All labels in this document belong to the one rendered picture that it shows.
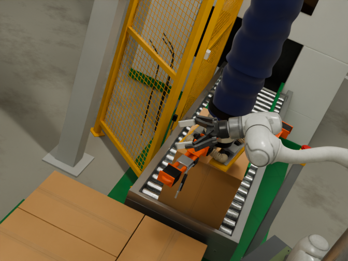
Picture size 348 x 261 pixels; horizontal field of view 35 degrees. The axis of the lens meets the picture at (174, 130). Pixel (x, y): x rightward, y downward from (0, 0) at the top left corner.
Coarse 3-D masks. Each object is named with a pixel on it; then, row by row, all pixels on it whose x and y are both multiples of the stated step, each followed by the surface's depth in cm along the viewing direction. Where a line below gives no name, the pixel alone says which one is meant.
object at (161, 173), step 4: (168, 164) 246; (164, 168) 242; (168, 168) 243; (172, 168) 244; (176, 168) 245; (160, 172) 240; (164, 172) 240; (168, 172) 241; (172, 172) 242; (176, 172) 242; (180, 172) 243; (160, 176) 241; (168, 176) 239; (172, 176) 239; (176, 176) 240; (180, 176) 246; (160, 180) 242; (172, 180) 239; (176, 180) 243; (168, 184) 241; (172, 184) 241
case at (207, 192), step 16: (208, 112) 358; (192, 128) 336; (208, 160) 313; (240, 160) 324; (192, 176) 316; (208, 176) 313; (224, 176) 310; (240, 176) 310; (176, 192) 324; (192, 192) 321; (208, 192) 318; (224, 192) 314; (176, 208) 329; (192, 208) 326; (208, 208) 323; (224, 208) 319; (208, 224) 328
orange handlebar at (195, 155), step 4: (280, 132) 305; (276, 136) 300; (192, 148) 264; (188, 152) 261; (192, 152) 261; (196, 152) 262; (200, 152) 263; (188, 156) 262; (192, 156) 263; (196, 156) 260; (176, 164) 250; (184, 168) 249; (164, 176) 240; (164, 180) 239; (168, 180) 239
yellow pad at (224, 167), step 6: (240, 144) 304; (222, 150) 295; (240, 150) 300; (228, 156) 289; (234, 156) 292; (210, 162) 284; (216, 162) 284; (228, 162) 286; (234, 162) 291; (222, 168) 282; (228, 168) 284
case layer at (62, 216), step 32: (64, 192) 316; (96, 192) 324; (0, 224) 282; (32, 224) 288; (64, 224) 295; (96, 224) 303; (128, 224) 311; (160, 224) 319; (0, 256) 265; (32, 256) 271; (64, 256) 278; (96, 256) 284; (128, 256) 291; (160, 256) 298; (192, 256) 305
